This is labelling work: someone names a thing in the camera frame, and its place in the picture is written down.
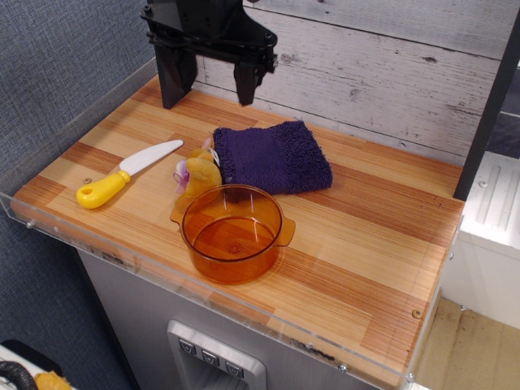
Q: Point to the black yellow object bottom left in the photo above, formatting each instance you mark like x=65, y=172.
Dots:
x=22, y=367

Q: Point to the grey toy fridge cabinet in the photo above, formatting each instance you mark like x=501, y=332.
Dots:
x=139, y=312

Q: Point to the yellow handled white toy knife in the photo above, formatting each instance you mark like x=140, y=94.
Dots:
x=96, y=194

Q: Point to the purple folded cloth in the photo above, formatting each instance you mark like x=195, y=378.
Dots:
x=284, y=158

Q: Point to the yellow plush cheese toy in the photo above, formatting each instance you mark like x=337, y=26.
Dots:
x=199, y=172

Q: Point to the silver dispenser button panel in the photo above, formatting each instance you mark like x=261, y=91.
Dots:
x=206, y=363

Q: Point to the black right frame post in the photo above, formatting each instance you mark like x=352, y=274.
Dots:
x=495, y=100

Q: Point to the clear acrylic table guard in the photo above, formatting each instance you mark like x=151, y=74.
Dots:
x=356, y=283

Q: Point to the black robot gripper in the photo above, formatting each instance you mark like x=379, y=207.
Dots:
x=217, y=29

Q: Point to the white grey side appliance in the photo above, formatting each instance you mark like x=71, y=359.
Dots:
x=482, y=270

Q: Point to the orange transparent plastic pot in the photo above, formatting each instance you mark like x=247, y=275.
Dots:
x=234, y=233

